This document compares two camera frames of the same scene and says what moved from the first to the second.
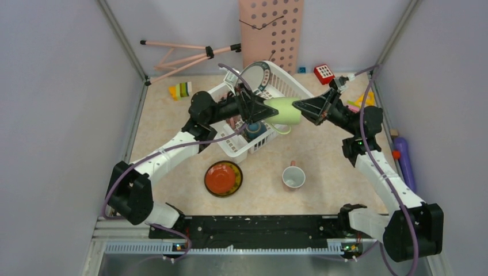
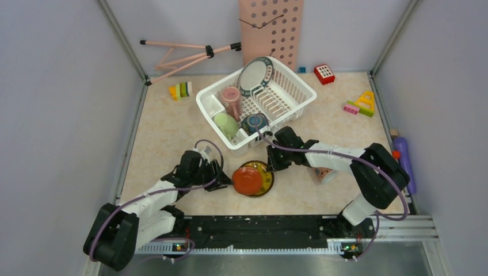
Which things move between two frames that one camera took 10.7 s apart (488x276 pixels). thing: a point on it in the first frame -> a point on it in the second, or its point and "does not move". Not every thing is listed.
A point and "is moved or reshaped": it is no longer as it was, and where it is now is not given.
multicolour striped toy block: (180, 90) does not move
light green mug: (288, 114) is moved or reshaped
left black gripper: (251, 107) -> (221, 179)
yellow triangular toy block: (369, 101) does not move
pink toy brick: (354, 108) does not move
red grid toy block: (324, 73) does not move
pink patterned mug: (232, 122) is moved or reshaped
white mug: (293, 176) -> (326, 175)
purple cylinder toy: (400, 144) does not move
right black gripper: (318, 108) -> (274, 164)
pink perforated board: (271, 30) does not move
